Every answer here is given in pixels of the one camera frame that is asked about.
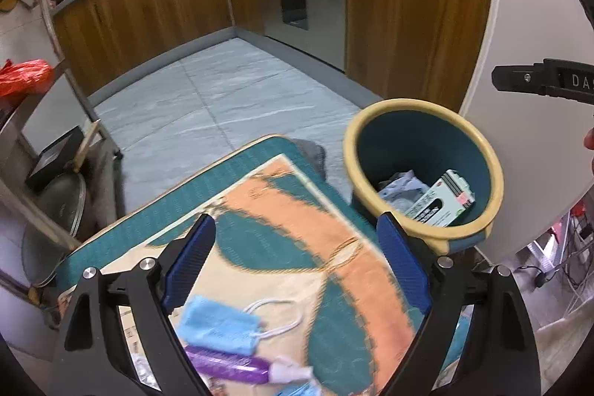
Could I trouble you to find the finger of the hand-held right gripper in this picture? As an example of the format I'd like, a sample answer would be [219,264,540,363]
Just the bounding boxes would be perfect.
[492,63,546,96]

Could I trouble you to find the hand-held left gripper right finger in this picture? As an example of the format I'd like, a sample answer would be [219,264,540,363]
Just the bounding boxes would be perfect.
[376,212,544,396]

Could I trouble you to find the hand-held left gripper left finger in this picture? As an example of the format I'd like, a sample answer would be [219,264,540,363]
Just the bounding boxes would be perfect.
[49,213,219,396]

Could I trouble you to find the blue face mask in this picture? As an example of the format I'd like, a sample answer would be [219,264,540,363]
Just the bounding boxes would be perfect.
[179,295,303,356]
[276,380,323,396]

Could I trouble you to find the green and white medicine box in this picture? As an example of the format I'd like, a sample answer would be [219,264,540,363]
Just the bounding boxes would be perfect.
[403,170,476,226]

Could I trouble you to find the teal bin with yellow rim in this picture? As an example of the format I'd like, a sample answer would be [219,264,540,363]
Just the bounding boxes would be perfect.
[342,98,505,255]

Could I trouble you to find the person's right hand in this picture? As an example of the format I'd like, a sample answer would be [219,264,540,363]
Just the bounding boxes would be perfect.
[583,129,594,174]

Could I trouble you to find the printed teal and orange mat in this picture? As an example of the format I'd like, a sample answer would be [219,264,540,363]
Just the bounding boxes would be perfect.
[56,135,469,396]

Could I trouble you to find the purple tube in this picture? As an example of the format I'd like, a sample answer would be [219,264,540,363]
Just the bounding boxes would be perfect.
[186,346,316,385]

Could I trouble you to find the wooden tall cabinet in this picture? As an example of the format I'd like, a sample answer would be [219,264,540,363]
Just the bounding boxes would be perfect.
[346,0,496,111]

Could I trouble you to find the glass pot lid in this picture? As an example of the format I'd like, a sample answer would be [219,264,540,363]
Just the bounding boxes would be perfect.
[21,171,89,288]

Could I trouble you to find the stainless steel rack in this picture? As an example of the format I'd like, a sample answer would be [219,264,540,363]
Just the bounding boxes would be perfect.
[0,0,124,323]

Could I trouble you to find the black box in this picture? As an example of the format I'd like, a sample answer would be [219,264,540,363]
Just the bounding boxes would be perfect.
[25,126,87,192]

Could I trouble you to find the wooden base cabinets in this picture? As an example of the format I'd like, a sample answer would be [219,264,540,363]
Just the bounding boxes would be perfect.
[53,0,267,97]

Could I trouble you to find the red plastic bag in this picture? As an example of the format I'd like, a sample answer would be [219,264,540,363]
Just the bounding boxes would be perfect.
[0,59,54,100]

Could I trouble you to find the wooden handle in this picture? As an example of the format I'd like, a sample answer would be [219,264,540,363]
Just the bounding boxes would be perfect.
[72,120,100,171]

